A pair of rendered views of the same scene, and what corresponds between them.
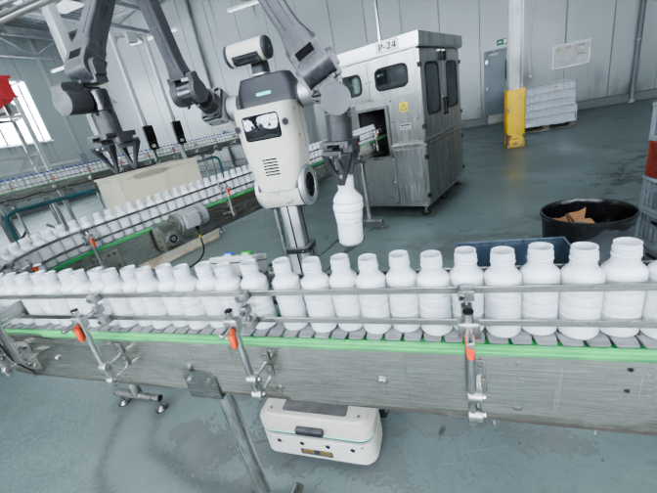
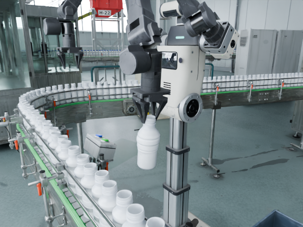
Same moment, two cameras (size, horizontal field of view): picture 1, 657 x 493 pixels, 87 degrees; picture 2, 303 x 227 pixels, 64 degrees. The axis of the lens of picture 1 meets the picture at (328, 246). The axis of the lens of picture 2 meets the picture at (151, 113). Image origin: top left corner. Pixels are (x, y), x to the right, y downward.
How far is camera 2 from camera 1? 0.49 m
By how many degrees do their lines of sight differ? 31
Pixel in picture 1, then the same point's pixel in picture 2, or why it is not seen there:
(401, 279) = (116, 214)
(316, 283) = (84, 182)
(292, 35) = (132, 11)
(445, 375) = not seen: outside the picture
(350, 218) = (141, 148)
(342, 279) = (95, 189)
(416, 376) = not seen: outside the picture
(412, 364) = not seen: outside the picture
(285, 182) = (172, 101)
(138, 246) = (113, 107)
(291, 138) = (182, 73)
